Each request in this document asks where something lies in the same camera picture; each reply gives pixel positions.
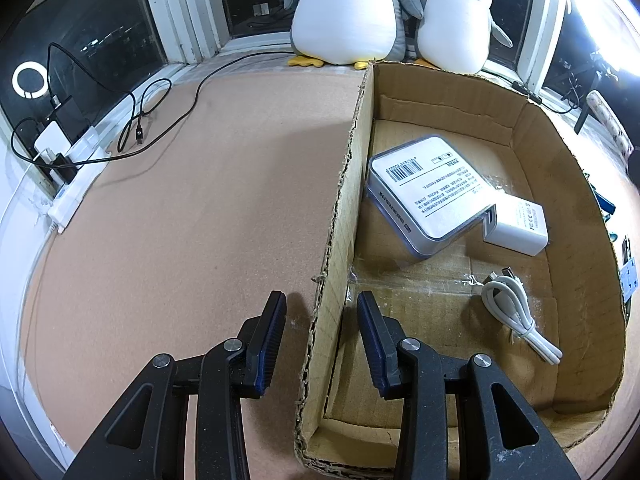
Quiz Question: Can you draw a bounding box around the small white grey penguin plush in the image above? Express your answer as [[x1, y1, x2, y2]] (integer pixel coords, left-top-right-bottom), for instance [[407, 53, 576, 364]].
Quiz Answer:
[[416, 0, 513, 75]]

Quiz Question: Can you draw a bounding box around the large white grey penguin plush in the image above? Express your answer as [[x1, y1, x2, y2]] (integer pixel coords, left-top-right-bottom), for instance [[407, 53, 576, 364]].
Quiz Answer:
[[284, 0, 423, 70]]

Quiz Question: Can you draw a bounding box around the black cable on table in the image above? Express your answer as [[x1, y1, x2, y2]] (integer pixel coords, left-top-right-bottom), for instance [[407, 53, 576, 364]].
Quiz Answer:
[[10, 41, 302, 167]]

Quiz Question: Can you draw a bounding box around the white coiled usb cable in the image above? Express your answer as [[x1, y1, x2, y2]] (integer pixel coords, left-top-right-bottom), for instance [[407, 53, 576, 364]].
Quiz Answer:
[[470, 265, 564, 366]]

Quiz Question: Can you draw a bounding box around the silver tin box with label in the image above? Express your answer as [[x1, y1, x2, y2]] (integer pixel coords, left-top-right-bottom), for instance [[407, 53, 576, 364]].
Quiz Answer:
[[367, 136, 495, 258]]

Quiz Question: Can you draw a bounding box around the white power adapter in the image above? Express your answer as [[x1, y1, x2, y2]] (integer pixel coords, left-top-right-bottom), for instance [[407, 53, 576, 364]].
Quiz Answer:
[[483, 192, 548, 257]]

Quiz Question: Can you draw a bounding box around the white patterned tube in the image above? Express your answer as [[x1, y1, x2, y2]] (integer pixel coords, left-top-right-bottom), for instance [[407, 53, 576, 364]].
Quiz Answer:
[[586, 90, 634, 160]]

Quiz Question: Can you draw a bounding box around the white charger brick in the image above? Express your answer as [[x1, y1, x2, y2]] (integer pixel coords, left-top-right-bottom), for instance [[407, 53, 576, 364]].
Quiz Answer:
[[34, 120, 72, 164]]

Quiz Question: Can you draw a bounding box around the brown cardboard box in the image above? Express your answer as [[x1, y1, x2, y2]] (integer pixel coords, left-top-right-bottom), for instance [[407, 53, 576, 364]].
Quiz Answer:
[[294, 63, 639, 479]]

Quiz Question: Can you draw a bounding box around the white power strip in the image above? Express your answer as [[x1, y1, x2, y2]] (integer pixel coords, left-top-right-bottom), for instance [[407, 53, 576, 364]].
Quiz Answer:
[[48, 126, 110, 234]]

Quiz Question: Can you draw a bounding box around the black plug adapter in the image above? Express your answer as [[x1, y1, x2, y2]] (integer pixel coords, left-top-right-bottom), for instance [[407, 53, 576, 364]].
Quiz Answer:
[[51, 153, 78, 184]]

